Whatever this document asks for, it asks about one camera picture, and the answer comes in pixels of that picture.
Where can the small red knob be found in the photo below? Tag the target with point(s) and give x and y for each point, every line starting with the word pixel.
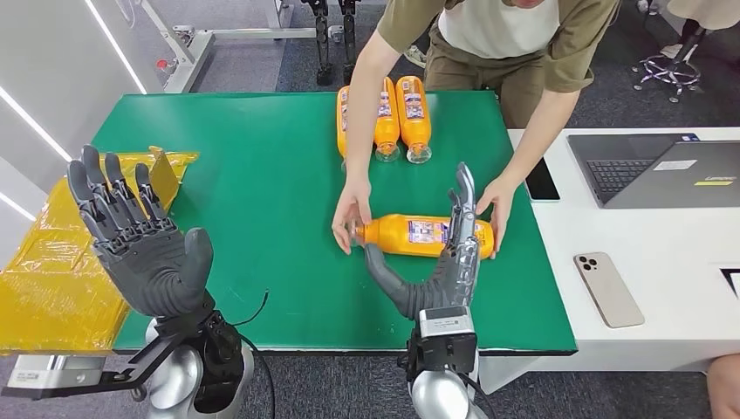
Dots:
pixel 163 65

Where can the person's right forearm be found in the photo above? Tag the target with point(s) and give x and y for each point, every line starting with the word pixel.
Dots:
pixel 363 115

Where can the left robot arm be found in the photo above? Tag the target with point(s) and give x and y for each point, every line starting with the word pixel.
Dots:
pixel 173 376

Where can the green table mat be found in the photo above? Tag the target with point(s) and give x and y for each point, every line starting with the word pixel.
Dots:
pixel 260 202

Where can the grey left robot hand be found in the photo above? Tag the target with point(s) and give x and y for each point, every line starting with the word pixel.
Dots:
pixel 144 254

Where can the orange juice bottle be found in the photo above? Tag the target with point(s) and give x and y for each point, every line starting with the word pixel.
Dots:
pixel 415 118
pixel 388 124
pixel 399 234
pixel 341 121

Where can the person's left hand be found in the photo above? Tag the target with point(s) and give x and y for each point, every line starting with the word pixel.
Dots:
pixel 502 199

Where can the black flat object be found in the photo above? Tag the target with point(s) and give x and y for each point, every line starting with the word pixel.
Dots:
pixel 733 280

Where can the black smartphone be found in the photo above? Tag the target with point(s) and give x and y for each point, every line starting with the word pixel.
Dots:
pixel 541 180

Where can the beige smartphone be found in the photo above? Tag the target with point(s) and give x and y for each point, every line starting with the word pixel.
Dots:
pixel 608 289

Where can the yellow taped cardboard box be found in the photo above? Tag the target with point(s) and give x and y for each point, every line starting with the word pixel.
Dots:
pixel 46 277

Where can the chrome base office chair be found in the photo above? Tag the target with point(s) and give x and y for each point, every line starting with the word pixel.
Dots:
pixel 670 72

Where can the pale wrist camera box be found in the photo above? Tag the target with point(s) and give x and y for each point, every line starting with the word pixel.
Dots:
pixel 52 373
pixel 445 324

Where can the silver metal gantry frame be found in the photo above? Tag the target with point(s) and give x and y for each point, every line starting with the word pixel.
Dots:
pixel 260 33

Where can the person's left forearm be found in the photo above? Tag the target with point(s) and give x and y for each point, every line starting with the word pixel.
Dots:
pixel 537 136

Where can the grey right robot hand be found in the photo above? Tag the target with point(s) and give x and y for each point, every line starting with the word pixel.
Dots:
pixel 465 266

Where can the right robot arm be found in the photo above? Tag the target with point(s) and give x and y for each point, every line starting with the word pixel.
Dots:
pixel 442 396

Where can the person's right hand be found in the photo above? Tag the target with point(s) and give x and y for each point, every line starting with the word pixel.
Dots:
pixel 350 208

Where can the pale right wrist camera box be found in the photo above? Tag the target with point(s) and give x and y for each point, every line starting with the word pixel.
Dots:
pixel 445 324

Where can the person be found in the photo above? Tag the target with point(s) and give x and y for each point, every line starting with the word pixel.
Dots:
pixel 705 11
pixel 497 35
pixel 727 387

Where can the white wall light strip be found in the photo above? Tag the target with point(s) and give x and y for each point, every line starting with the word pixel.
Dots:
pixel 117 47
pixel 34 123

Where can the dark grey open laptop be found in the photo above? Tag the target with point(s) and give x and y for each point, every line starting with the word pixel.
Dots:
pixel 670 179

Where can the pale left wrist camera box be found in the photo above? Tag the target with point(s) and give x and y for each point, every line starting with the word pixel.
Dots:
pixel 52 373

